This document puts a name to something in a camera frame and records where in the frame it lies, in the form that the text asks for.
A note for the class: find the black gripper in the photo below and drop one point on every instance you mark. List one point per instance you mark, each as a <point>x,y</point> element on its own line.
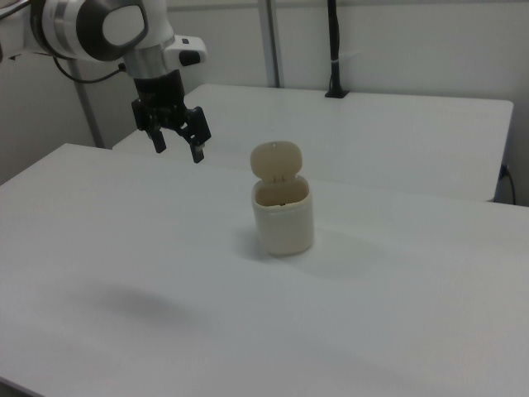
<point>159,97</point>

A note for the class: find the beige trash bin with lid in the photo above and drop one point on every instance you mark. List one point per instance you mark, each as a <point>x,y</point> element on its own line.
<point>283,225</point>

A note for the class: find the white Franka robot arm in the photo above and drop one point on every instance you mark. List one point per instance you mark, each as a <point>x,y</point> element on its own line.
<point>82,25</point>

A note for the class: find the black pole with base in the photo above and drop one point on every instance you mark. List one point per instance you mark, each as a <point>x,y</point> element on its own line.
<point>335,41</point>

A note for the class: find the grey metal partition post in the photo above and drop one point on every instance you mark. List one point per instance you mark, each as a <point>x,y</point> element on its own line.
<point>89,116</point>
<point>273,41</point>

